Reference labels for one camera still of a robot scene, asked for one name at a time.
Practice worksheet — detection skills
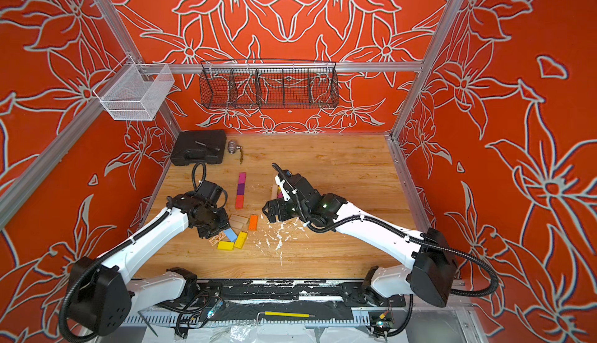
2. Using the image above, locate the magenta block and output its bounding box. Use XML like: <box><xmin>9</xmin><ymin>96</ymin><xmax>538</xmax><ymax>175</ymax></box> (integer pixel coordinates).
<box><xmin>238</xmin><ymin>172</ymin><xmax>247</xmax><ymax>185</ymax></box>

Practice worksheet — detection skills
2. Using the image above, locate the orange block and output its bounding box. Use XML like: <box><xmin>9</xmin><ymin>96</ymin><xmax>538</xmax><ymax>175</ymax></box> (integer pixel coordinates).
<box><xmin>247</xmin><ymin>215</ymin><xmax>259</xmax><ymax>231</ymax></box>

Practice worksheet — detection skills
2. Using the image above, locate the black wire basket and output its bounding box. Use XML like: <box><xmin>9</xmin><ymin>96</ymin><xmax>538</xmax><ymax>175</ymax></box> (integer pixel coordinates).
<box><xmin>198</xmin><ymin>60</ymin><xmax>340</xmax><ymax>110</ymax></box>

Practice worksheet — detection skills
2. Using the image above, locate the yellow block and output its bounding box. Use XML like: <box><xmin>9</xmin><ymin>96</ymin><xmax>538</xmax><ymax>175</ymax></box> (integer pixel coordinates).
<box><xmin>217</xmin><ymin>241</ymin><xmax>235</xmax><ymax>251</ymax></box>
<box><xmin>234</xmin><ymin>231</ymin><xmax>248</xmax><ymax>249</ymax></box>

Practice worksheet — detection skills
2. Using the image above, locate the white mesh basket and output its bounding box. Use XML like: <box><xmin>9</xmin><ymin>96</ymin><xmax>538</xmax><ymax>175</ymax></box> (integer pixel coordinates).
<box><xmin>92</xmin><ymin>55</ymin><xmax>175</xmax><ymax>123</ymax></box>

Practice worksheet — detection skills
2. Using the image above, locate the yellow black screwdriver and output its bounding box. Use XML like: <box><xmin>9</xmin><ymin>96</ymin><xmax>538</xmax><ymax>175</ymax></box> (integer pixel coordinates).
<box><xmin>138</xmin><ymin>311</ymin><xmax>159</xmax><ymax>337</ymax></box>

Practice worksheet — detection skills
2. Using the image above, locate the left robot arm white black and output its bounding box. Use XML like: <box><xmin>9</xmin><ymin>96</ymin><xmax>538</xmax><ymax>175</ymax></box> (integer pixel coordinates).
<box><xmin>58</xmin><ymin>162</ymin><xmax>230</xmax><ymax>342</ymax></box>

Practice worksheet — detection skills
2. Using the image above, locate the red block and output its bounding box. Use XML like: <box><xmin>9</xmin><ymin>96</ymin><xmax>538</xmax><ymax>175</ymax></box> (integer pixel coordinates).
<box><xmin>235</xmin><ymin>195</ymin><xmax>244</xmax><ymax>209</ymax></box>

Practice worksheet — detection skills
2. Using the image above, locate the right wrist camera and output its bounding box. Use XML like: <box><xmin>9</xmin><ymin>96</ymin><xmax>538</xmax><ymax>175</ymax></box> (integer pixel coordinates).
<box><xmin>275</xmin><ymin>176</ymin><xmax>291</xmax><ymax>201</ymax></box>

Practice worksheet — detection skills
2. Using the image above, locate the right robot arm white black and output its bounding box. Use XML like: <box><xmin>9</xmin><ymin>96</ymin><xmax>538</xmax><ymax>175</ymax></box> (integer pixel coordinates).
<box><xmin>263</xmin><ymin>164</ymin><xmax>499</xmax><ymax>307</ymax></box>

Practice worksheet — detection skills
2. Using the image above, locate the blue block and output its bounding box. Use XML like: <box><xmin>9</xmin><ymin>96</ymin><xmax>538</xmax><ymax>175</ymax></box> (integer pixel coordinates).
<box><xmin>223</xmin><ymin>228</ymin><xmax>238</xmax><ymax>243</ymax></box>

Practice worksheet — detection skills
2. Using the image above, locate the black plastic tool case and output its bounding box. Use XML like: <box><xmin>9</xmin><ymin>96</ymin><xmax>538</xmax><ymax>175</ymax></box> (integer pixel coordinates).
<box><xmin>170</xmin><ymin>130</ymin><xmax>227</xmax><ymax>166</ymax></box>

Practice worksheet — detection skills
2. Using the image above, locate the printed wooden block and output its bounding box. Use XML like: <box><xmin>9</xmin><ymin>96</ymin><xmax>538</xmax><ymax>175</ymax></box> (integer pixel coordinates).
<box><xmin>208</xmin><ymin>233</ymin><xmax>227</xmax><ymax>246</ymax></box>

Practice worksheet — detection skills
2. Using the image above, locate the yellow pencil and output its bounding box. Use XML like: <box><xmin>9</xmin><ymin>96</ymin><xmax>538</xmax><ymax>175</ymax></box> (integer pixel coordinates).
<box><xmin>264</xmin><ymin>311</ymin><xmax>312</xmax><ymax>318</ymax></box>

